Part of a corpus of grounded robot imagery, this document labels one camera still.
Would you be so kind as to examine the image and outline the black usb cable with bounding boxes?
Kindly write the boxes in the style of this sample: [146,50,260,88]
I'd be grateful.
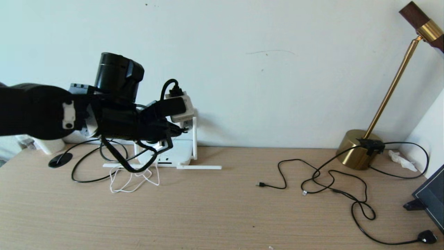
[256,159,376,221]

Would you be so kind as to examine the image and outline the thick black cable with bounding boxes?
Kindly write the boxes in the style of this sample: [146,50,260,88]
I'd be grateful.
[55,138,129,183]

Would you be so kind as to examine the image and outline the brass desk lamp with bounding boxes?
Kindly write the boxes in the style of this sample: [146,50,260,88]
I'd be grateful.
[336,1,444,170]

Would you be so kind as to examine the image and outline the black round desk grommet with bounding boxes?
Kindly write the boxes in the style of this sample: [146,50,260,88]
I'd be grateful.
[49,153,74,168]

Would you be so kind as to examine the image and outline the dark framed board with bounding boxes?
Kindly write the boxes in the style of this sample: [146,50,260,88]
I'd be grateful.
[403,163,444,235]

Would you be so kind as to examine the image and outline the white toilet paper roll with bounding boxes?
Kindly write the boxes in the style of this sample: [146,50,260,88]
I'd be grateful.
[35,138,65,155]

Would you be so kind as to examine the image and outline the crumpled white tissue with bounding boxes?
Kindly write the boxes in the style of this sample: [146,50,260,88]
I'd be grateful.
[388,150,418,172]

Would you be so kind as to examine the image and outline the black lamp power cord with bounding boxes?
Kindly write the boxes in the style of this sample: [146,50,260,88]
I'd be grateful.
[301,139,437,245]

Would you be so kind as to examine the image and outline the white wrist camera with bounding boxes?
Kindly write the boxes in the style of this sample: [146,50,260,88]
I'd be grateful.
[153,87,195,123]

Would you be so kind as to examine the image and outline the clear plastic container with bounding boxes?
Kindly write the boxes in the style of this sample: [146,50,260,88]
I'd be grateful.
[16,135,37,150]

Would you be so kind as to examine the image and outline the white wifi router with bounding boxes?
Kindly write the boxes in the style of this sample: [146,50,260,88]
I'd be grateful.
[103,117,222,170]

